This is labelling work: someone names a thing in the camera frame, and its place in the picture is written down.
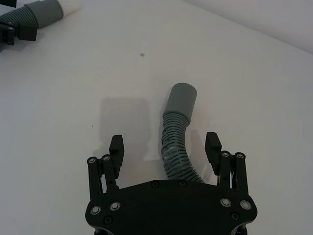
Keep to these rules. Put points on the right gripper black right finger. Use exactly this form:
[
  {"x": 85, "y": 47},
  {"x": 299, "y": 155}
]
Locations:
[{"x": 213, "y": 151}]

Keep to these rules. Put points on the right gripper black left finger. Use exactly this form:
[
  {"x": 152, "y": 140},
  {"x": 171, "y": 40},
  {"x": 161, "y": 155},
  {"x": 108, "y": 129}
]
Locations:
[{"x": 114, "y": 156}]

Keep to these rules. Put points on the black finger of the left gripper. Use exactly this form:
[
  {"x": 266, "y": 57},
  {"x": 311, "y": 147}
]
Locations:
[
  {"x": 7, "y": 3},
  {"x": 25, "y": 33}
]

